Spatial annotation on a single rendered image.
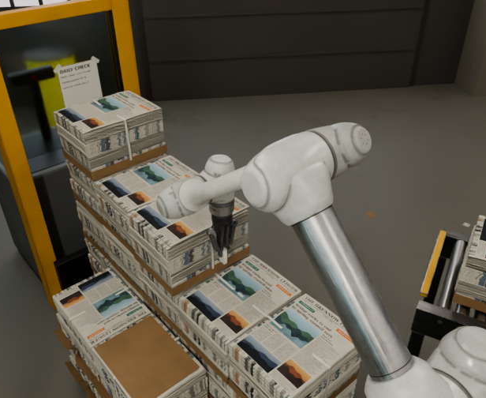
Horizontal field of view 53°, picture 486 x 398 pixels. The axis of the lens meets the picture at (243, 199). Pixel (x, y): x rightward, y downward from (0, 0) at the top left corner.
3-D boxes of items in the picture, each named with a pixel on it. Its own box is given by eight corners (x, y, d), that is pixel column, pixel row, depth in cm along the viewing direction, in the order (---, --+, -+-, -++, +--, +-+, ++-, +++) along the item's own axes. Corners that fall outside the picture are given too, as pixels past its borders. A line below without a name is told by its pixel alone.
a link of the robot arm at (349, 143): (318, 124, 126) (280, 140, 119) (371, 104, 111) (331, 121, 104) (336, 170, 128) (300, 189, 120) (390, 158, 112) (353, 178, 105)
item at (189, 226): (170, 248, 169) (170, 245, 169) (129, 212, 188) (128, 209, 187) (250, 208, 189) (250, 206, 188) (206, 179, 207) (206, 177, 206)
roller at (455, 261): (433, 316, 183) (436, 306, 181) (453, 245, 218) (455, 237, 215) (447, 321, 181) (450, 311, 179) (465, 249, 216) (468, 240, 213)
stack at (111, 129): (128, 349, 264) (82, 133, 192) (101, 317, 283) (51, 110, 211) (186, 313, 285) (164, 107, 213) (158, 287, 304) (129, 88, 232)
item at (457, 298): (450, 301, 182) (454, 293, 180) (463, 257, 203) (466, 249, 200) (497, 317, 175) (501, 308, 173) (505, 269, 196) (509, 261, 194)
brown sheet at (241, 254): (173, 297, 181) (171, 288, 178) (133, 258, 199) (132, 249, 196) (250, 253, 201) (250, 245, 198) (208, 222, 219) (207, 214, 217)
